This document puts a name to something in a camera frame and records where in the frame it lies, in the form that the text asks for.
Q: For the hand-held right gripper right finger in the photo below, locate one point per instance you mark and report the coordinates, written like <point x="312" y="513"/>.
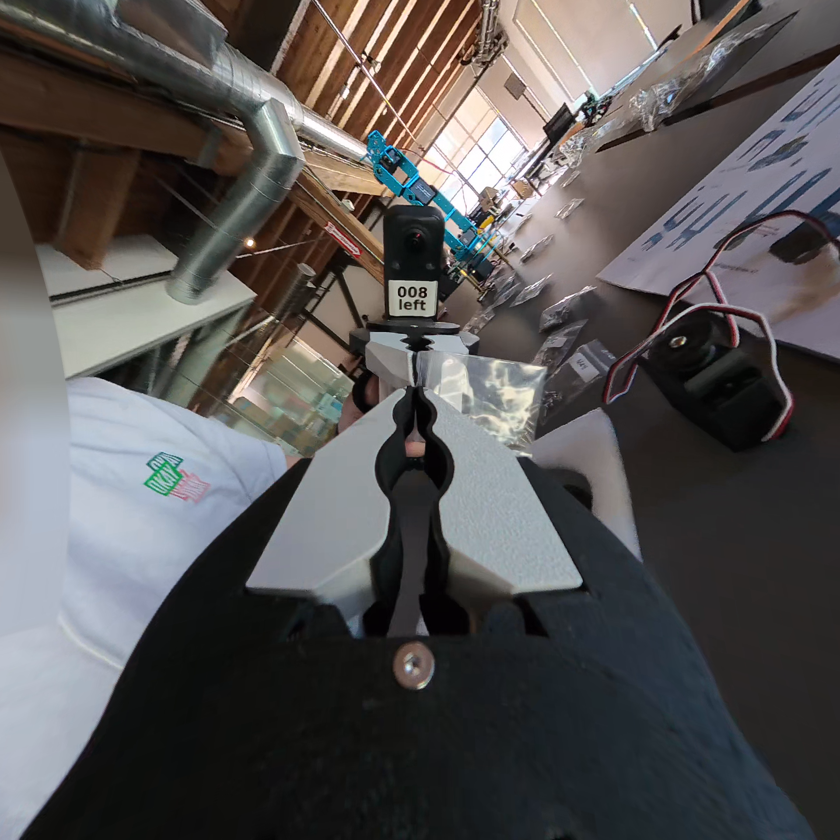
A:
<point x="499" y="525"/>

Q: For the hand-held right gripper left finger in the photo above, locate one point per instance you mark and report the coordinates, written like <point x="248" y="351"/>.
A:
<point x="328" y="525"/>

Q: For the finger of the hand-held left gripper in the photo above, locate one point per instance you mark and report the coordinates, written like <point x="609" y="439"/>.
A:
<point x="390" y="361"/>
<point x="446" y="344"/>

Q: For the packet of brass screws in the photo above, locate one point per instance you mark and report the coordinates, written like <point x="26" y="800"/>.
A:
<point x="499" y="394"/>

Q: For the blue toy robot arm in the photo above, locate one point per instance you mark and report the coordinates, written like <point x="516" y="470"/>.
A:
<point x="420" y="190"/>

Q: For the person's left hand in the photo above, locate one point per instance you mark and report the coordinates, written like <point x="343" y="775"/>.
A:
<point x="358" y="415"/>

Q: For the red white sign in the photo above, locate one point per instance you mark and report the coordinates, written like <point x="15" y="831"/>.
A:
<point x="342" y="239"/>

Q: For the stack of cardboard boxes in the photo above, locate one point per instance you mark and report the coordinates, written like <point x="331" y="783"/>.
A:
<point x="295" y="400"/>

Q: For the scattered clear screw bags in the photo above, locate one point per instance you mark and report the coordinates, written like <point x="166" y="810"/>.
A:
<point x="584" y="367"/>

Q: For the black monitor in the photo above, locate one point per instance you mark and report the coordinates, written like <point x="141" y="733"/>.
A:
<point x="559" y="121"/>

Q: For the open instruction manual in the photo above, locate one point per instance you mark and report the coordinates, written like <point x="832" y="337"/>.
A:
<point x="722" y="229"/>

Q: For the crumpled large plastic wrapping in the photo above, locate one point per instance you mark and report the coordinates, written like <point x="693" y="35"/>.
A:
<point x="669" y="92"/>

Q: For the white foam frame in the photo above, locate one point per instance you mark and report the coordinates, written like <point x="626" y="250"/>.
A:
<point x="590" y="446"/>

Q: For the metal ventilation duct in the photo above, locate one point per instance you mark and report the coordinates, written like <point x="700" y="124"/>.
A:
<point x="229" y="216"/>

